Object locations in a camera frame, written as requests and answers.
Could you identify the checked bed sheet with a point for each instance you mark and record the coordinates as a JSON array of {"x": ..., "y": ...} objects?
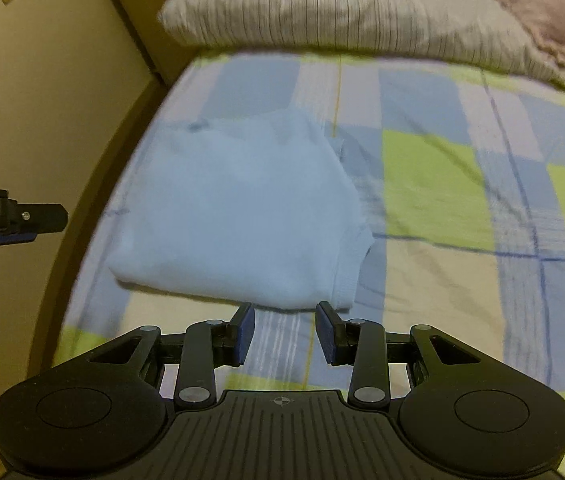
[{"x": 462, "y": 210}]

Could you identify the light blue sweatshirt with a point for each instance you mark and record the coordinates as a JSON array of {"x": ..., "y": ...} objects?
[{"x": 242, "y": 210}]

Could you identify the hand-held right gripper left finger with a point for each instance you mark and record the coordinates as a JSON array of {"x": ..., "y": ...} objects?
[{"x": 245, "y": 335}]

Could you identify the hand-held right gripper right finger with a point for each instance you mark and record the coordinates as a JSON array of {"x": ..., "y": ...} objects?
[{"x": 326, "y": 335}]

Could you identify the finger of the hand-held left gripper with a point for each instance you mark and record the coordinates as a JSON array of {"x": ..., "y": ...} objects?
[
  {"x": 42, "y": 217},
  {"x": 12, "y": 236}
]

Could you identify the grey striped pillow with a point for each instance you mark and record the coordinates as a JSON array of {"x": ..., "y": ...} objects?
[{"x": 337, "y": 5}]

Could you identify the mauve ruffled pillow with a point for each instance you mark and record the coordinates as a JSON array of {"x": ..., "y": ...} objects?
[{"x": 552, "y": 20}]

